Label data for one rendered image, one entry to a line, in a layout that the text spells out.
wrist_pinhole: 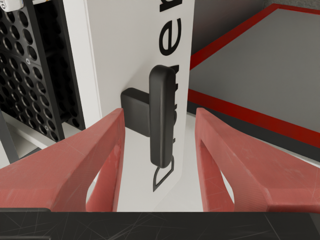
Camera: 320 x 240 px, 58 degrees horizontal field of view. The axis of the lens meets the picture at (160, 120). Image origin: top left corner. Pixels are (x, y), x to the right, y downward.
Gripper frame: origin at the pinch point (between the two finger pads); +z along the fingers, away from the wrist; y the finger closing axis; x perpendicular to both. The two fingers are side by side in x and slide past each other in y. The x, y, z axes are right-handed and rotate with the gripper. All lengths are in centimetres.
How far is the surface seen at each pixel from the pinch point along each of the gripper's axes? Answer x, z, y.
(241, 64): 14.4, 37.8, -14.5
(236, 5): 11, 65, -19
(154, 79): -0.1, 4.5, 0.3
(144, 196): 14.0, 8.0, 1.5
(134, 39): -1.2, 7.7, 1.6
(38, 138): 14.4, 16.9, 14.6
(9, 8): -1.9, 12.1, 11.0
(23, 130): 14.4, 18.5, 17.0
